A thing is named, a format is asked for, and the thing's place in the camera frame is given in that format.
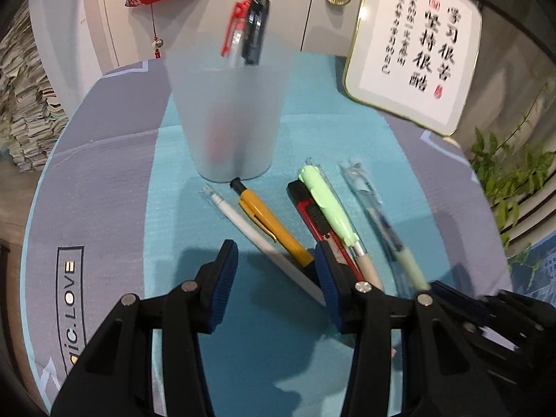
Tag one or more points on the frosted plastic pen cup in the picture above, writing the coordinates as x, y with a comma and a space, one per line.
226, 108

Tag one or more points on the white slim pen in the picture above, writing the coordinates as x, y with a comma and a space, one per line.
260, 243

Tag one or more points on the stack of papers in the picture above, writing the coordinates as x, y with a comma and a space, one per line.
26, 108

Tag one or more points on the red black pen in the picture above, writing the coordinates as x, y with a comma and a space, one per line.
315, 221

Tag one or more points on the white slatted panel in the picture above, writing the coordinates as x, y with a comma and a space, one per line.
530, 217

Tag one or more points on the green highlighter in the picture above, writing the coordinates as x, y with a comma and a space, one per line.
328, 204

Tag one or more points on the grey and turquoise desk mat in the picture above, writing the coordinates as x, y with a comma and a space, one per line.
108, 182

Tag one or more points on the clear pen with beige grip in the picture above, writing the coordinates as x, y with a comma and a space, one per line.
369, 269

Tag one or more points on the yellow pen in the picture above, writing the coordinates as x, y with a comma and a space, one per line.
260, 217

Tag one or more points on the gold framed calligraphy board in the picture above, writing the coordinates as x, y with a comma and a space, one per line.
412, 52

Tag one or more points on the red clip clear pen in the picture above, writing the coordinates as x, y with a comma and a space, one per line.
232, 30

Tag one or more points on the green leafy plant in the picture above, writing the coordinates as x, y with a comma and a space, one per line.
512, 169

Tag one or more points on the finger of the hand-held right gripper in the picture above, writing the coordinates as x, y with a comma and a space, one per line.
508, 299
460, 299

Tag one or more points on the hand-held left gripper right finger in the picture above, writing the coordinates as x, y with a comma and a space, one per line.
328, 278

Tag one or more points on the clear blue pen green grip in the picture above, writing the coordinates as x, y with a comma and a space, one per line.
382, 221

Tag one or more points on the blue printed paper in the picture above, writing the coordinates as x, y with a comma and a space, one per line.
536, 269

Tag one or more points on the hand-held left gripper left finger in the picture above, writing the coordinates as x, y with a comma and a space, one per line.
223, 278

